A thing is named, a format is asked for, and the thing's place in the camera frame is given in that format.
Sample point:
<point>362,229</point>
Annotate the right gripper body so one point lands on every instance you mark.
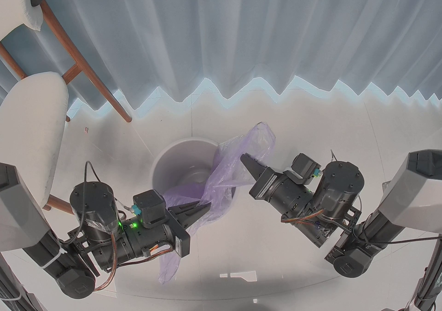
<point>283,192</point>

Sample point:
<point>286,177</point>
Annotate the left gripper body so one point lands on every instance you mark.
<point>152,239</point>

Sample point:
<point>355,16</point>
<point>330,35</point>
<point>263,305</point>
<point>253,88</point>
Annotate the white trash bin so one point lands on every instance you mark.
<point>183,161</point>

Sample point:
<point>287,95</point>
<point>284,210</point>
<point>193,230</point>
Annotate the pale blue curtain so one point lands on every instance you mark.
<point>241,26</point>

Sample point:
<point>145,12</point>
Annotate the purple plastic bag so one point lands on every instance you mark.
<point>224,171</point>

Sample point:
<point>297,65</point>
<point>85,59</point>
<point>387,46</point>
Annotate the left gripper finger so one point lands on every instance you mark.
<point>195,216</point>
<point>183,209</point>

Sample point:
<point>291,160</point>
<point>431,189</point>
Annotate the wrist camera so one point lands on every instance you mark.
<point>150,206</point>
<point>304,164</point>

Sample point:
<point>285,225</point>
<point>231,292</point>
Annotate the white padded wooden chair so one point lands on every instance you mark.
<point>31,123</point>

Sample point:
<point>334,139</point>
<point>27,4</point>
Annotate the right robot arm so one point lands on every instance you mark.
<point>411,192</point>

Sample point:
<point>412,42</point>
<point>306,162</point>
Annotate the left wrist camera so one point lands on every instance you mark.
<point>150,206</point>

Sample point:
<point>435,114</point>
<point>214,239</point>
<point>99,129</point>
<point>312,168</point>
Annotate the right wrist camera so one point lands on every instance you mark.
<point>304,164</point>

